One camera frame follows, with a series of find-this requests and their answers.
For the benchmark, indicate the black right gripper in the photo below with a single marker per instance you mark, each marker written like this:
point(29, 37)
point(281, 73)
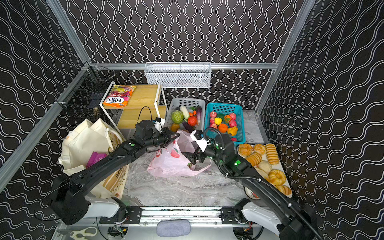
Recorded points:
point(200, 153)

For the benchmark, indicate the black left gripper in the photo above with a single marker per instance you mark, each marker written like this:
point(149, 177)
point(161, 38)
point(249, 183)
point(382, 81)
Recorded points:
point(165, 139)

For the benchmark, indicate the pink plastic bag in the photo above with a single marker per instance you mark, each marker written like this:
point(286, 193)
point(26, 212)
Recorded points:
point(170, 161)

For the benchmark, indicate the orange mandarin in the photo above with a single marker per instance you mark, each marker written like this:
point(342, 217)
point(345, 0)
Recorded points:
point(223, 128)

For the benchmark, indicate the yellow lemon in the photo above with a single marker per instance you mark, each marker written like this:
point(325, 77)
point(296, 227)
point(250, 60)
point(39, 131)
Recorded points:
point(218, 121)

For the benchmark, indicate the yellow orange pear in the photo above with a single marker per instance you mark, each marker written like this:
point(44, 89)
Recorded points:
point(232, 131)

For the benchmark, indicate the magenta Lot 100 candy bag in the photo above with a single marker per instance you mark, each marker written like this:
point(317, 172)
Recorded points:
point(94, 158)

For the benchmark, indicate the cream canvas tote bag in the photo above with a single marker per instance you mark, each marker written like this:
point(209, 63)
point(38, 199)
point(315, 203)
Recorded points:
point(78, 146)

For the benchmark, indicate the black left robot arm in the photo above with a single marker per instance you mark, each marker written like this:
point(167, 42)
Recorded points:
point(69, 200)

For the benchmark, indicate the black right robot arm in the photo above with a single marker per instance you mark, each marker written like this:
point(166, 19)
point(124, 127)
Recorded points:
point(287, 219)

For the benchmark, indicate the yellow pumpkin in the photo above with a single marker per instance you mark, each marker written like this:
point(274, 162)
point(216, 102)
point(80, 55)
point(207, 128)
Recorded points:
point(175, 127)

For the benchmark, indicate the purple eggplant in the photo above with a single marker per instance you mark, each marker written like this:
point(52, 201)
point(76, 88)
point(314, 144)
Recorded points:
point(188, 127)

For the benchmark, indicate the green cabbage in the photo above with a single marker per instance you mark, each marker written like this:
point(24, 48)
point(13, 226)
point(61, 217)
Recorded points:
point(177, 117)

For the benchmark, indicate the red tomato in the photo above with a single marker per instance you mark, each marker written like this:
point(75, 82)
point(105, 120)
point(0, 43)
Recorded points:
point(192, 121)

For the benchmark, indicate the white radish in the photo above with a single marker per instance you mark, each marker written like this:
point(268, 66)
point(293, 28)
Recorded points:
point(185, 112)

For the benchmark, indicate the grey white plastic basket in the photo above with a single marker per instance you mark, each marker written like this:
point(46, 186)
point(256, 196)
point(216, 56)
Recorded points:
point(195, 107)

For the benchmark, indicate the red apple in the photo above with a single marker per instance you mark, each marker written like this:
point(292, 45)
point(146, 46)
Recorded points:
point(232, 123)
point(213, 114)
point(233, 116)
point(213, 125)

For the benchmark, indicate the orange with green leaves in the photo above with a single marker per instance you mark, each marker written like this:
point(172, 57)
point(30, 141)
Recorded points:
point(227, 119)

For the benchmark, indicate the teal plastic basket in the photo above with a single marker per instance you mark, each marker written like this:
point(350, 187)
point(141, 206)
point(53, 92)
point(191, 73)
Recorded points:
point(220, 114)

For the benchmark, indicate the orange Fox's candy bag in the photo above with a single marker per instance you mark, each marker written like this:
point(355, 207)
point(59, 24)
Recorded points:
point(119, 96)

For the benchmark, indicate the grey foam pad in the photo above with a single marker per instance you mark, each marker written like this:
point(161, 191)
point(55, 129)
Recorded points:
point(173, 228)

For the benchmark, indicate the tray of breads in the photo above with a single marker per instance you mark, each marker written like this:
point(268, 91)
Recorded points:
point(265, 159)

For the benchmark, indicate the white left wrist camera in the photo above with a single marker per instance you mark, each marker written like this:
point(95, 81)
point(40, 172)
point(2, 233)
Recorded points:
point(159, 123)

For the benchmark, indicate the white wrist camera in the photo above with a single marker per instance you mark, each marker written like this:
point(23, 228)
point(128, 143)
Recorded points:
point(198, 137)
point(159, 123)

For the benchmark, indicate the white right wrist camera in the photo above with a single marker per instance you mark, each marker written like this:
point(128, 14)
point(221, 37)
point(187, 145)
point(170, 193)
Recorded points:
point(198, 137)

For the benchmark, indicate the white wire mesh wall basket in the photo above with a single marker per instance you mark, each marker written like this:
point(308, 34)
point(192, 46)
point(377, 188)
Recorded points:
point(178, 74)

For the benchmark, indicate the aluminium linear rail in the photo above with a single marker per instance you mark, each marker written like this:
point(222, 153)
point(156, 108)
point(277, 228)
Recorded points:
point(199, 216)

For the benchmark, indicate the white handled scissors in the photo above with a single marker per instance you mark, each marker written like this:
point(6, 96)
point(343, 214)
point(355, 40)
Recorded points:
point(84, 233)

